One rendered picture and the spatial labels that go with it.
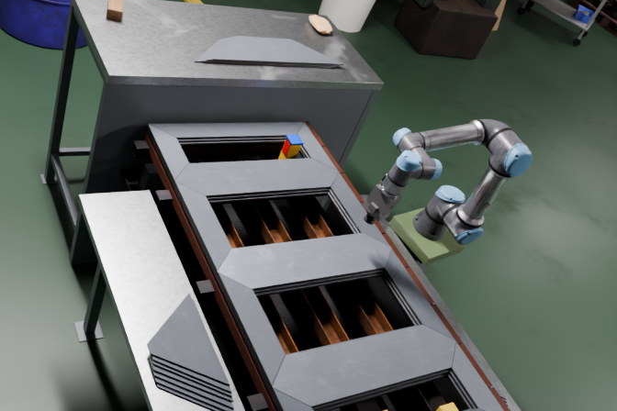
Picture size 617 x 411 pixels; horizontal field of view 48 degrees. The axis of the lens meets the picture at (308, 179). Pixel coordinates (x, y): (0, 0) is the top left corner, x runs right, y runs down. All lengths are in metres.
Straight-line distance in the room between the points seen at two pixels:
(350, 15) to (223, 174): 3.68
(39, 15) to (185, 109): 1.93
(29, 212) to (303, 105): 1.41
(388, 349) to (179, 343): 0.68
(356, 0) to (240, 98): 3.28
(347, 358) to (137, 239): 0.82
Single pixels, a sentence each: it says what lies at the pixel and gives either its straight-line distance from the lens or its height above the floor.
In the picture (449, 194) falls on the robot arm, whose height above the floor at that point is 0.96.
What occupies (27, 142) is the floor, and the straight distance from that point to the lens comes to 3.96.
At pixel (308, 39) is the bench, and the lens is 3.39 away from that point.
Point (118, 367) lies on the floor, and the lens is 3.05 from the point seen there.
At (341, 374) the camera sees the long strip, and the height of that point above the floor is 0.85.
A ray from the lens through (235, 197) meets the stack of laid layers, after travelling 2.62.
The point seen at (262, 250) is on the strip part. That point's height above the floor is 0.85.
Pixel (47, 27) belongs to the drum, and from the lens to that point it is 4.65.
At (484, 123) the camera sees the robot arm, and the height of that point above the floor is 1.35.
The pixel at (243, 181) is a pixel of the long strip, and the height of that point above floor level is 0.85.
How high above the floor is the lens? 2.50
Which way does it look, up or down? 36 degrees down
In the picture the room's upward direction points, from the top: 24 degrees clockwise
